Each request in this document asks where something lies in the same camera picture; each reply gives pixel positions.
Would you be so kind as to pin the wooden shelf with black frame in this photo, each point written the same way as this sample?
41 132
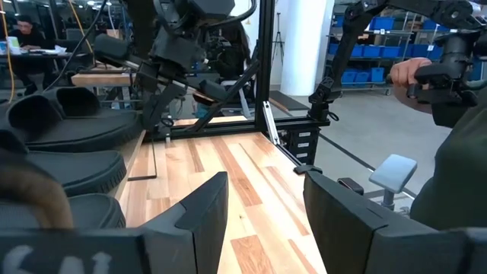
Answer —
131 160

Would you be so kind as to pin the black floor mat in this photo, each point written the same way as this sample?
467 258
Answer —
289 100

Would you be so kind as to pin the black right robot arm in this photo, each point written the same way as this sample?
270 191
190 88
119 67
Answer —
205 7

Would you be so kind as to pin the black tripod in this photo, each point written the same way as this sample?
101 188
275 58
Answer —
279 38

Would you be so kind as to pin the wooden workbench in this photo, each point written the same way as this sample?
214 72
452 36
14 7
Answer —
102 79

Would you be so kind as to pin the grey padded armrest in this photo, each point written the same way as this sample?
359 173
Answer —
393 173

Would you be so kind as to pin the person's hand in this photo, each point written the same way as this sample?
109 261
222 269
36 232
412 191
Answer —
405 72

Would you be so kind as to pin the black labelled control box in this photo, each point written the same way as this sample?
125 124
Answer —
302 144

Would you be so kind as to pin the person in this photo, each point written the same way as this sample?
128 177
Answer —
456 171
28 42

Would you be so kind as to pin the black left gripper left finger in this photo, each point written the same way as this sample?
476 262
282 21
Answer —
201 228

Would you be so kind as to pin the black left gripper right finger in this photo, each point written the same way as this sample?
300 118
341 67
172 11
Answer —
342 228

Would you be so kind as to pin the white round pillar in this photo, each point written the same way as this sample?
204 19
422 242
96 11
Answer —
306 45

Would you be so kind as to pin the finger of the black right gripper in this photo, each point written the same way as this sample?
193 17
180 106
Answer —
112 49
213 91

